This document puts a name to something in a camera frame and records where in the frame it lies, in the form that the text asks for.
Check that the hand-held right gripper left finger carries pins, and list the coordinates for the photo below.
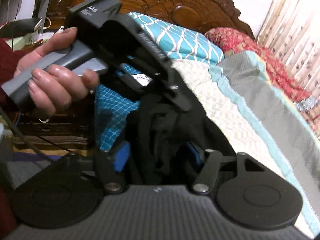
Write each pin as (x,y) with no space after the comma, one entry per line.
(121,157)

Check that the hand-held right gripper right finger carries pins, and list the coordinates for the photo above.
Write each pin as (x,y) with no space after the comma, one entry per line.
(194,153)

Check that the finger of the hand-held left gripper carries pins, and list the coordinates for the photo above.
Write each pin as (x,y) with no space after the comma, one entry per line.
(175,92)

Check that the black pants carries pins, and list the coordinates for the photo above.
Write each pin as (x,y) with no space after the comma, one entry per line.
(160,130)

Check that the person's left hand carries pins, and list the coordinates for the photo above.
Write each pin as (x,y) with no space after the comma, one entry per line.
(55,85)

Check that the teal patterned pillow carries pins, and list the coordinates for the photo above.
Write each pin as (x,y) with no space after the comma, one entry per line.
(180,40)

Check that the dark wooden nightstand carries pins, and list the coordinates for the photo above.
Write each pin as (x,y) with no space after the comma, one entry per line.
(62,130)

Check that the patterned bedspread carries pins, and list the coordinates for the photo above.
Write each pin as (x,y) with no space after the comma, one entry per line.
(250,110)

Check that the black stand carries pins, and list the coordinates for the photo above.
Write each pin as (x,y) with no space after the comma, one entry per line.
(43,2)

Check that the red floral pillow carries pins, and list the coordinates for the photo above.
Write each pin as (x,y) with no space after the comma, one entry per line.
(237,42)

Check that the grey floral blanket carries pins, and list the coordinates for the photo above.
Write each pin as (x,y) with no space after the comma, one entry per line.
(310,110)

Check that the person's red clothing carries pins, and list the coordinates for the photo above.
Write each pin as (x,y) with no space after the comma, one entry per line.
(6,212)

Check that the beige patterned curtain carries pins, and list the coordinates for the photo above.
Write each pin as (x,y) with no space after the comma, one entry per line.
(295,30)

